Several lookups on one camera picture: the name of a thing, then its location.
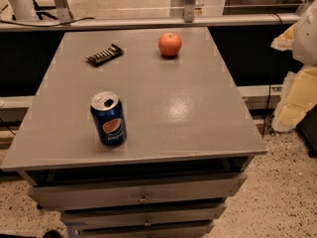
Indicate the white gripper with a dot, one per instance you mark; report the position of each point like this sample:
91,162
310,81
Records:
306,39

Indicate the red orange apple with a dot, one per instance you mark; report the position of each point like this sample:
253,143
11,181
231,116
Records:
169,44

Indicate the blue pepsi can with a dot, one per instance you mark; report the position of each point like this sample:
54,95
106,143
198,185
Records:
107,112

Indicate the grey drawer cabinet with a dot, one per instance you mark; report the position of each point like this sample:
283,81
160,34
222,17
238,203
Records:
184,116

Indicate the middle grey drawer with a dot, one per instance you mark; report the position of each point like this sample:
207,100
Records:
144,216

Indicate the grey drawer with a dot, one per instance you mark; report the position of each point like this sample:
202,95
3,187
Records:
144,216
136,192
171,230

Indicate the black snack bar wrapper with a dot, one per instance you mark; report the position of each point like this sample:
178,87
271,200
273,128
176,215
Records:
106,55

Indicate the bottom grey drawer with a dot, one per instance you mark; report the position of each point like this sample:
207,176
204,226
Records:
171,230

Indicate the top grey drawer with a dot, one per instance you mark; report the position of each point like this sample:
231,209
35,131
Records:
136,192

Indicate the white pipe top left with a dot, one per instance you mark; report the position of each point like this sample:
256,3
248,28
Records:
23,9

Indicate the grey metal rail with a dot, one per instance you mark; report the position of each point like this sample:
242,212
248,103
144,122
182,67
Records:
90,24

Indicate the metal bracket post centre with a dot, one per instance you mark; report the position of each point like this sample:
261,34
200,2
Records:
189,9

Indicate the metal bracket post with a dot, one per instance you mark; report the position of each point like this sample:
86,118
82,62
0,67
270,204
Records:
63,11
189,9

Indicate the metal bracket post left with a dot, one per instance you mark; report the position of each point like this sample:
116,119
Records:
63,11

